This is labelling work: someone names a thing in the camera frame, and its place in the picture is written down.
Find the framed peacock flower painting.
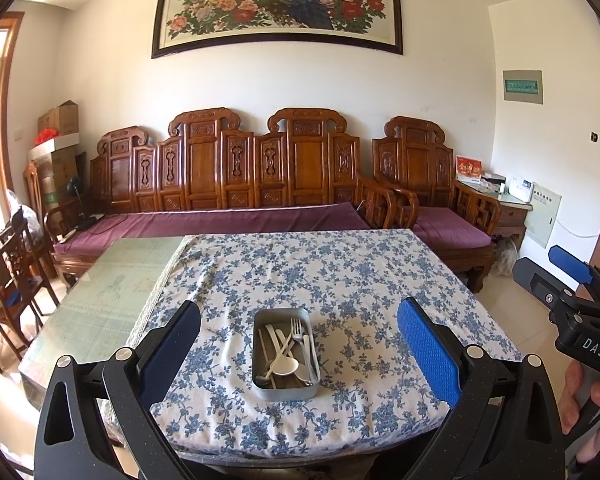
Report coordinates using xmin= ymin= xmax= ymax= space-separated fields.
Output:
xmin=151 ymin=0 xmax=405 ymax=60

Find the clear plastic bag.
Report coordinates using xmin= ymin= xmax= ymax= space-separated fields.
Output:
xmin=4 ymin=189 xmax=44 ymax=242

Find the large cardboard box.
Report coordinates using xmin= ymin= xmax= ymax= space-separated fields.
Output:
xmin=39 ymin=147 xmax=87 ymax=207

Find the metal fork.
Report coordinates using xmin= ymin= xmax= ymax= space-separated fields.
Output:
xmin=275 ymin=317 xmax=304 ymax=362

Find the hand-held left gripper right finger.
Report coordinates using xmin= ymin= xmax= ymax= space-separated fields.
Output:
xmin=397 ymin=297 xmax=566 ymax=480

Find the white flat box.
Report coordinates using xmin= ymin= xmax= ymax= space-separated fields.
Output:
xmin=28 ymin=132 xmax=81 ymax=161

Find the blue floral tablecloth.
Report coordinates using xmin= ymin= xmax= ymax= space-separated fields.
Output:
xmin=126 ymin=229 xmax=524 ymax=459

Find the white electrical cabinet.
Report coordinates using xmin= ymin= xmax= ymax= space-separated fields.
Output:
xmin=523 ymin=182 xmax=563 ymax=250

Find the purple armchair cushion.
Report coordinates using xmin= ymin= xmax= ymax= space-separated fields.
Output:
xmin=413 ymin=207 xmax=494 ymax=249

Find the wooden side table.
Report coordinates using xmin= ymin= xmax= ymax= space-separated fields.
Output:
xmin=454 ymin=174 xmax=534 ymax=252

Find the wooden door frame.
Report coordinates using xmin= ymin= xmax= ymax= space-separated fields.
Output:
xmin=0 ymin=12 xmax=27 ymax=217

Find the black desk lamp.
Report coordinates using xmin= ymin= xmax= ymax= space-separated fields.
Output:
xmin=64 ymin=179 xmax=106 ymax=232

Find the carved wooden armchair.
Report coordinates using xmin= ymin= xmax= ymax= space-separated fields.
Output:
xmin=371 ymin=115 xmax=502 ymax=294

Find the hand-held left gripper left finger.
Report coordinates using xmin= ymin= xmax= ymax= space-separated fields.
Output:
xmin=32 ymin=300 xmax=202 ymax=480

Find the dark wooden chair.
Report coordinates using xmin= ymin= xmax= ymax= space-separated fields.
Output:
xmin=0 ymin=219 xmax=62 ymax=372

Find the person's right hand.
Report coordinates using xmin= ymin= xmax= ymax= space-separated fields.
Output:
xmin=561 ymin=361 xmax=600 ymax=429

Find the metal spoon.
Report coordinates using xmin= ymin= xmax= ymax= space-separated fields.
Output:
xmin=255 ymin=355 xmax=281 ymax=382

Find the white box device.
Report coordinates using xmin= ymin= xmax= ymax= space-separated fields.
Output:
xmin=508 ymin=174 xmax=535 ymax=204

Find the grey feather duster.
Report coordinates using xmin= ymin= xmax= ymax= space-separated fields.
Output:
xmin=494 ymin=236 xmax=519 ymax=278

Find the light wooden chopstick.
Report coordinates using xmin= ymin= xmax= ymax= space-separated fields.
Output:
xmin=257 ymin=329 xmax=277 ymax=390

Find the green wall panel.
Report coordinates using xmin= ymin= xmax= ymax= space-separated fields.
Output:
xmin=502 ymin=69 xmax=544 ymax=105

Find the grey metal tray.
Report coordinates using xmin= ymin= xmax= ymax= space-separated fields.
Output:
xmin=252 ymin=308 xmax=322 ymax=401

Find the brown cardboard box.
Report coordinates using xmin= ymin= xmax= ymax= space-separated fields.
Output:
xmin=37 ymin=99 xmax=80 ymax=136

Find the carved wooden sofa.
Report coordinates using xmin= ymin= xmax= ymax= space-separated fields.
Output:
xmin=86 ymin=107 xmax=399 ymax=282

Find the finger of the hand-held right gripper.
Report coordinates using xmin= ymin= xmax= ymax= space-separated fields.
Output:
xmin=512 ymin=257 xmax=581 ymax=319
xmin=548 ymin=244 xmax=595 ymax=285

